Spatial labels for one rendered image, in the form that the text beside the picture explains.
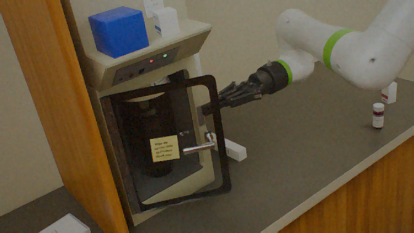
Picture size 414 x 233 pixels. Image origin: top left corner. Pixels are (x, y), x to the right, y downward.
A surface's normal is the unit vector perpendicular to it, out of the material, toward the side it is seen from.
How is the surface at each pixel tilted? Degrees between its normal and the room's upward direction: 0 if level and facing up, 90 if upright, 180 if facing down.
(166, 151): 90
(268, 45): 90
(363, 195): 90
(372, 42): 43
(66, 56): 90
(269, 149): 0
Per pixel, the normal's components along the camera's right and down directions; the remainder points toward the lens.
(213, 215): -0.14, -0.87
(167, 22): 0.42, 0.37
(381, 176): 0.60, 0.29
